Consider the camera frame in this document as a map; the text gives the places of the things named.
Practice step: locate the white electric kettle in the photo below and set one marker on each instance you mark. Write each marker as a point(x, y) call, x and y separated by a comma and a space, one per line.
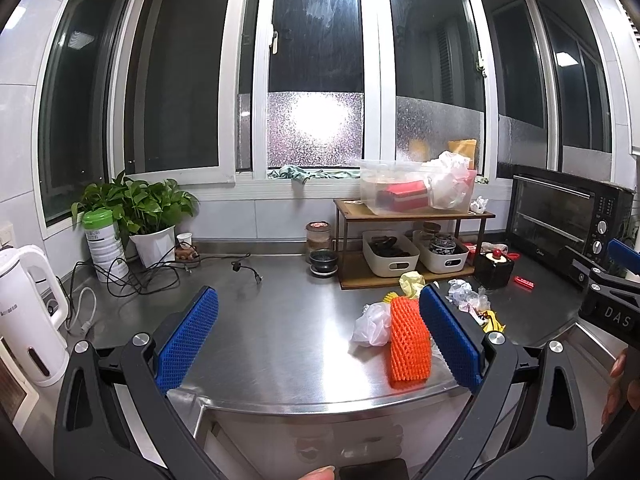
point(29, 329)

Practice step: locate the small white cup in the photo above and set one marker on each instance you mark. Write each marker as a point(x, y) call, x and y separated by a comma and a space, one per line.
point(185, 240)

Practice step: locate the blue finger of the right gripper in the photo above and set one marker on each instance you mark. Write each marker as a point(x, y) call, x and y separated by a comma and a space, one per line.
point(624, 256)

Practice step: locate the white storage basket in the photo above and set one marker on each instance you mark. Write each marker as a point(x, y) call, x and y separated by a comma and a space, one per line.
point(389, 254)
point(440, 253)

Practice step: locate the black ceramic jar red knob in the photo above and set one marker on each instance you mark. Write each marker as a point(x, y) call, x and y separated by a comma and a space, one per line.
point(493, 269)

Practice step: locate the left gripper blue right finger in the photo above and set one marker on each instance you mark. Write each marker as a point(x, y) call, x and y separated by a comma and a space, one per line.
point(486, 369)

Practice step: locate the right white storage basket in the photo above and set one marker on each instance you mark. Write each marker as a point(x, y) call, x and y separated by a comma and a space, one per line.
point(440, 253)

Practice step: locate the red plastic clip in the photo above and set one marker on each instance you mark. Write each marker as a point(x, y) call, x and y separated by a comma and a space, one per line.
point(524, 283)

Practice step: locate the wooden two-tier shelf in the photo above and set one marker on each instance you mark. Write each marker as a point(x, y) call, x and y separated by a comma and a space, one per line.
point(360, 269)

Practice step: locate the black toaster oven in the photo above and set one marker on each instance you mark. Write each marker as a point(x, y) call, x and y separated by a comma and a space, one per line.
point(551, 211)

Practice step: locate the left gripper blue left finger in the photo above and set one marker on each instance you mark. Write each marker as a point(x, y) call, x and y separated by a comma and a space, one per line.
point(152, 369)

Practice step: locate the person's right hand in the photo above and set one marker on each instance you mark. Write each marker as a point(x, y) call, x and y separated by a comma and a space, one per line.
point(616, 392)

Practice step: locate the clear plastic storage box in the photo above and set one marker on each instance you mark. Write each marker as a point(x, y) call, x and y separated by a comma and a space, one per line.
point(445, 183)

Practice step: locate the left white storage basket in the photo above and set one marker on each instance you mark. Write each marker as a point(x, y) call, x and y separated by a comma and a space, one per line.
point(389, 254)

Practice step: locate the pale yellow plastic bag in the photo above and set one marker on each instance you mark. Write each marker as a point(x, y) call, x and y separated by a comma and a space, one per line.
point(411, 285)

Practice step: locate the glass jar with lid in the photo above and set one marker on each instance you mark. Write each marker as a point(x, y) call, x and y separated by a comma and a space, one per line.
point(318, 236)

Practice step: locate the aluminium foil ball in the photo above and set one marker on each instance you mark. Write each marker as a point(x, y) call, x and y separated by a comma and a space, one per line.
point(466, 298)

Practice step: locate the white plastic bag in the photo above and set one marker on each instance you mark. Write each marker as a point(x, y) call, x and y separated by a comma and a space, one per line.
point(372, 328)

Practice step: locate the green cloth on sill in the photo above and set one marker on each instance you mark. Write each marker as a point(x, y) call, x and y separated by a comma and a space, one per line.
point(303, 175)

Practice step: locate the white canister green lid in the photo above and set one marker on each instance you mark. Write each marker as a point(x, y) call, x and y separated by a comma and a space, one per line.
point(105, 245)

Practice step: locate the orange foam fruit net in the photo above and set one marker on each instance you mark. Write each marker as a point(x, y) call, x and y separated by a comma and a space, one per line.
point(410, 344)

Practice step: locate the yellow snack bag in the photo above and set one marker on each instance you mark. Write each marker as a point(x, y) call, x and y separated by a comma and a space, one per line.
point(491, 322)

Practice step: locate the green potted plant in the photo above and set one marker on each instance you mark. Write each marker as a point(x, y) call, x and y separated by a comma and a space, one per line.
point(146, 213)

